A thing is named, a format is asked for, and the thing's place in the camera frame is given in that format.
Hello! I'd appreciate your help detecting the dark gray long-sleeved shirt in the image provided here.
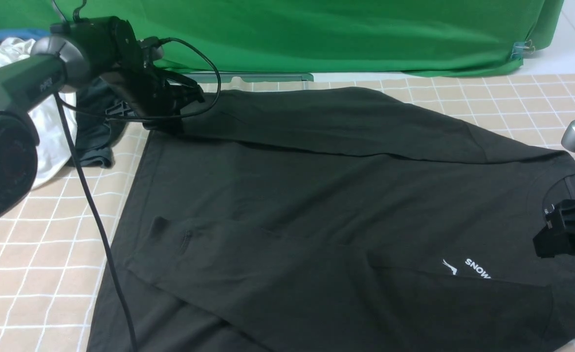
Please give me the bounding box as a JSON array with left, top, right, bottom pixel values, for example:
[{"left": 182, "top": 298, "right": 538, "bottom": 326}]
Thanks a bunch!
[{"left": 111, "top": 87, "right": 575, "bottom": 352}]

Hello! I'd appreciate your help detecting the green backdrop cloth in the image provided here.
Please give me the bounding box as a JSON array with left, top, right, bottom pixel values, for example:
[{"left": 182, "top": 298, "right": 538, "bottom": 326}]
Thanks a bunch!
[{"left": 0, "top": 0, "right": 563, "bottom": 77}]

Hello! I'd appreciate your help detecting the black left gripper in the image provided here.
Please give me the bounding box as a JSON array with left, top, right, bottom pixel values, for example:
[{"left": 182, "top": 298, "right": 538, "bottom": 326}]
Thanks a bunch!
[{"left": 63, "top": 17, "right": 205, "bottom": 134}]

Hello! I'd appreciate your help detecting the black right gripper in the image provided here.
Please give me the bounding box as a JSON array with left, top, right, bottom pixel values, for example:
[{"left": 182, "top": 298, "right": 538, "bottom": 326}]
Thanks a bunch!
[{"left": 533, "top": 199, "right": 575, "bottom": 258}]

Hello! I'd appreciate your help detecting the white garment in pile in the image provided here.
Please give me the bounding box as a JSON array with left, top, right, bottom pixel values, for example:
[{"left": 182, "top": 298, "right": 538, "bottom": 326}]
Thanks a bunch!
[{"left": 0, "top": 37, "right": 70, "bottom": 189}]

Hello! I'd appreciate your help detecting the blue garment in pile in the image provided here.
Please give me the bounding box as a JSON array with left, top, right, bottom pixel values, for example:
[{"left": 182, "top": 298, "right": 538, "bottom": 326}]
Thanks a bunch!
[{"left": 0, "top": 27, "right": 50, "bottom": 43}]

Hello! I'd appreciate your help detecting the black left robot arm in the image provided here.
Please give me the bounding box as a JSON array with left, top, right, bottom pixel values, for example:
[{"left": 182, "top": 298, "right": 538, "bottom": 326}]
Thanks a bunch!
[{"left": 0, "top": 17, "right": 204, "bottom": 217}]

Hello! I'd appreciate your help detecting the dark teal garment in pile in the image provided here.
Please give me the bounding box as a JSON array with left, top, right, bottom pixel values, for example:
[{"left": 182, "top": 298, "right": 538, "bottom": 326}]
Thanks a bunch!
[{"left": 75, "top": 78, "right": 135, "bottom": 169}]

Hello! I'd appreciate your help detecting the binder clip on backdrop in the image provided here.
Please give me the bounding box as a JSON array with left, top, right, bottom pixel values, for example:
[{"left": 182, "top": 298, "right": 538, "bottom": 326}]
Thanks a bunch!
[{"left": 509, "top": 40, "right": 536, "bottom": 62}]

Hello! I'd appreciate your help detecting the beige checkered table mat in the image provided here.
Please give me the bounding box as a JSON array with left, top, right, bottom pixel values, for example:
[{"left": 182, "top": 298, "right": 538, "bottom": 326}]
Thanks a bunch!
[{"left": 0, "top": 74, "right": 575, "bottom": 352}]

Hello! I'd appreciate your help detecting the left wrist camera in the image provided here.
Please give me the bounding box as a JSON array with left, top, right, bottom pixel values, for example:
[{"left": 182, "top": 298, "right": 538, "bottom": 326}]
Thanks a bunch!
[{"left": 138, "top": 36, "right": 164, "bottom": 63}]

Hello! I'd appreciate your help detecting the gray metal bar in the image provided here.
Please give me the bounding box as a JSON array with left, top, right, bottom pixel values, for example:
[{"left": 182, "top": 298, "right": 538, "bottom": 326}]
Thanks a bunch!
[{"left": 184, "top": 72, "right": 314, "bottom": 83}]

